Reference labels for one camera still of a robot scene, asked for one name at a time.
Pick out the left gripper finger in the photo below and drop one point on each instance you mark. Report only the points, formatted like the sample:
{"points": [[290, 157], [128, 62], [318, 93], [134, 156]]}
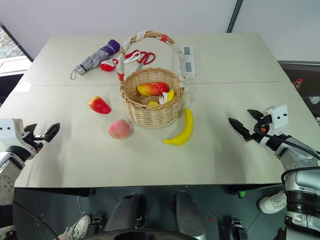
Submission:
{"points": [[30, 128], [53, 132]]}

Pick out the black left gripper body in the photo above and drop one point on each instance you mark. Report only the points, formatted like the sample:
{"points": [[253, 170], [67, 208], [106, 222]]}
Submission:
{"points": [[37, 141]]}

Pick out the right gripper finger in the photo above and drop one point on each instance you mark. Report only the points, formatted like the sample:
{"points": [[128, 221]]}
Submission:
{"points": [[238, 126], [255, 114]]}

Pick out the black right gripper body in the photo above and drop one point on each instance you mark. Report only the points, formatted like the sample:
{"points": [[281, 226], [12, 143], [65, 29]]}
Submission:
{"points": [[261, 133]]}

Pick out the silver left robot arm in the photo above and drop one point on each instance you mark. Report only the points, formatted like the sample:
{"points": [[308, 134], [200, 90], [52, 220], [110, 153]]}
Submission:
{"points": [[10, 172]]}

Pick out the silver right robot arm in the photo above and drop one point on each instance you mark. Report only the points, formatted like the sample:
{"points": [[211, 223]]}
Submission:
{"points": [[298, 175]]}

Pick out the long yellow banana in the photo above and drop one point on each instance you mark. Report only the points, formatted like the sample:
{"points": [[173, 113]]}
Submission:
{"points": [[188, 126]]}

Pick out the bottle with red cap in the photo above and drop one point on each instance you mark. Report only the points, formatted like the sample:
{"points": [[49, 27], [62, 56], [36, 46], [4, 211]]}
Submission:
{"points": [[298, 83]]}

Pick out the small red yellow mango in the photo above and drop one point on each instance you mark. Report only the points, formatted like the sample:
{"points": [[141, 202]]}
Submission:
{"points": [[99, 106]]}

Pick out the small green block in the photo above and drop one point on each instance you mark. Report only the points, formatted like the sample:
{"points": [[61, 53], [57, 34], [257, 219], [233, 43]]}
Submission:
{"points": [[241, 194]]}

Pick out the pink peach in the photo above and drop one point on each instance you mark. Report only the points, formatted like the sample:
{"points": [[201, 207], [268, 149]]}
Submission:
{"points": [[119, 128]]}

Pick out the white sneaker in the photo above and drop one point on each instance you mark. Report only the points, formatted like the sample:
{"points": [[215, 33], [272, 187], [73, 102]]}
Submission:
{"points": [[78, 227], [272, 203]]}

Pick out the small yellow banana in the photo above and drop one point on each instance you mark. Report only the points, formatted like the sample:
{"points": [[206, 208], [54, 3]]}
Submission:
{"points": [[170, 96]]}

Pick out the white power strip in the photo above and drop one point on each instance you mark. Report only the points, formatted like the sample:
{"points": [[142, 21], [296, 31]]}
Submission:
{"points": [[187, 67]]}

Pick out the white paper tag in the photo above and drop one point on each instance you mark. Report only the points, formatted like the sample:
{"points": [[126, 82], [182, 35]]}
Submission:
{"points": [[163, 98]]}

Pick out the red white round object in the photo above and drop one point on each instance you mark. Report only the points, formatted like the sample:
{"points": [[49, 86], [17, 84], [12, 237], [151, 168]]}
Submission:
{"points": [[107, 66]]}

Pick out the grey purple folded umbrella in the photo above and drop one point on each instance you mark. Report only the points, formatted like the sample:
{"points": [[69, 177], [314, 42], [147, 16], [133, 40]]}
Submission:
{"points": [[96, 58]]}

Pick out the large red yellow mango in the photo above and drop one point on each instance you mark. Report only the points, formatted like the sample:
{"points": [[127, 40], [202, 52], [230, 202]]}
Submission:
{"points": [[152, 88]]}

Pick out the black table caster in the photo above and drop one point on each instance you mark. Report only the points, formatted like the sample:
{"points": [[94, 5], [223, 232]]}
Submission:
{"points": [[98, 222], [235, 227]]}

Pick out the dark rounded robot leg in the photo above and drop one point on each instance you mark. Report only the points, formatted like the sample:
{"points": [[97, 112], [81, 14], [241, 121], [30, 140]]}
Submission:
{"points": [[123, 212], [187, 212]]}

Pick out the black ceiling pillar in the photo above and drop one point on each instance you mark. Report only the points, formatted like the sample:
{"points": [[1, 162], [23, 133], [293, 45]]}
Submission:
{"points": [[235, 15]]}

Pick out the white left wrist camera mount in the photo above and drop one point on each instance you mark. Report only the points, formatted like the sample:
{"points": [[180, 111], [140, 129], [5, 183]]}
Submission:
{"points": [[11, 130]]}

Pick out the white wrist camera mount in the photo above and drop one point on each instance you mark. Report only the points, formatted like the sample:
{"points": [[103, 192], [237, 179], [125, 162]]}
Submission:
{"points": [[278, 117], [11, 130]]}

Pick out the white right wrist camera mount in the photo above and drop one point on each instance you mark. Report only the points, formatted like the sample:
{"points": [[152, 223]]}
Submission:
{"points": [[278, 117]]}

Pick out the black window frame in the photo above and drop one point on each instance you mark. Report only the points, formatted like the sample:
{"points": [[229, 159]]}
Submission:
{"points": [[17, 42]]}

